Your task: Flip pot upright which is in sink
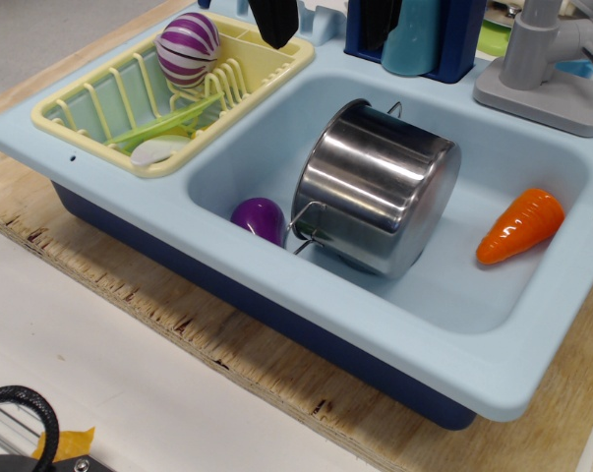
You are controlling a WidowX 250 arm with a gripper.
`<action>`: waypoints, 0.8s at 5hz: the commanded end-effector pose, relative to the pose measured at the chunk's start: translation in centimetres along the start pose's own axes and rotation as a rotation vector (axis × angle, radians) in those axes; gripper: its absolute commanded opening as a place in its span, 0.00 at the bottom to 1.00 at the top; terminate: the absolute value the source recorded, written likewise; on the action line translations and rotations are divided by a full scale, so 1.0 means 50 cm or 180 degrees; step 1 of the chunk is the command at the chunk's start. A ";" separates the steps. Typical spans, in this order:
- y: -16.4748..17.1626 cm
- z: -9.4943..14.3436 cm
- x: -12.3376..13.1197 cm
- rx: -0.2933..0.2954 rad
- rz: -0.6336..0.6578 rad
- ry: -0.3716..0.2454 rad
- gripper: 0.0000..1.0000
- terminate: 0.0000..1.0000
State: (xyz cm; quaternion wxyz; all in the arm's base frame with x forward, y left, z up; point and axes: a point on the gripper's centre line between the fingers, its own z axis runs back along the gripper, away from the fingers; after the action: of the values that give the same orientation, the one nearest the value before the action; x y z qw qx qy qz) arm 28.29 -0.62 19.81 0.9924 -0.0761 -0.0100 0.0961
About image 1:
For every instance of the green toy plate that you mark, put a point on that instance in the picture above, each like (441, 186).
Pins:
(165, 123)

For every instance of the orange toy carrot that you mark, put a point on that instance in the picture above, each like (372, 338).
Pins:
(532, 218)

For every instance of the grey toy faucet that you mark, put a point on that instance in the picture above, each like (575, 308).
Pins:
(526, 83)

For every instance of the yellow dish rack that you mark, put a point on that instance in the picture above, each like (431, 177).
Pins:
(130, 90)

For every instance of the plywood board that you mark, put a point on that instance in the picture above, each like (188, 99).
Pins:
(172, 379)

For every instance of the yellow tape piece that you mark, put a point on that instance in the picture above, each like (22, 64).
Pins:
(73, 444)

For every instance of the green toy plate background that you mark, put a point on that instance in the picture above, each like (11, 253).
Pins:
(493, 39)

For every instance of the purple toy eggplant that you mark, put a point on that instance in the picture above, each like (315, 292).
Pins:
(261, 217)

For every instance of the teal cup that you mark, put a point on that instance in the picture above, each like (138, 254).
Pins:
(412, 47)

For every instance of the stainless steel pot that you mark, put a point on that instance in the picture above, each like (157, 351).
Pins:
(374, 188)

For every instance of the white toy dish piece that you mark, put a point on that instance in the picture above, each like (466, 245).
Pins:
(157, 149)

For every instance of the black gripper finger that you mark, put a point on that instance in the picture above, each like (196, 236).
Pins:
(378, 19)
(277, 20)

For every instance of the purple striped toy onion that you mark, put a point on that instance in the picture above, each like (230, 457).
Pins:
(188, 49)

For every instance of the light blue toy sink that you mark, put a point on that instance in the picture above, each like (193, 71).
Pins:
(452, 339)

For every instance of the dark blue utensil holder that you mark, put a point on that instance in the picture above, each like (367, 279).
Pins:
(459, 31)

